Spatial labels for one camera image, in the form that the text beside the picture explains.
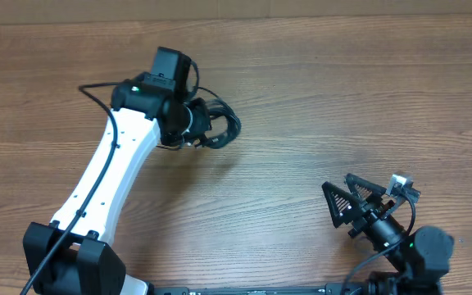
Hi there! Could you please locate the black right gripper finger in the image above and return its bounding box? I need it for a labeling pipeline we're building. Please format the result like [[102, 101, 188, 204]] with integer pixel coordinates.
[[345, 174, 386, 201], [322, 182, 361, 228]]

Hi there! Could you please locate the black USB cable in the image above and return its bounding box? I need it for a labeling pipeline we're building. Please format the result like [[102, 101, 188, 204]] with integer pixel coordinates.
[[194, 86, 243, 150]]

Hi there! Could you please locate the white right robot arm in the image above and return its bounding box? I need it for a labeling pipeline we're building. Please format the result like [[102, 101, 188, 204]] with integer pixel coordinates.
[[322, 174, 454, 295]]

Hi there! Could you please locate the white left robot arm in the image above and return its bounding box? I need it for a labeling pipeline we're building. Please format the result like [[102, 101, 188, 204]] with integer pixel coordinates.
[[21, 47, 228, 294]]

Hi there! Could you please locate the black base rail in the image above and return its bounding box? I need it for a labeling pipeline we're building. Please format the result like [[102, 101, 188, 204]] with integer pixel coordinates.
[[149, 282, 370, 295]]

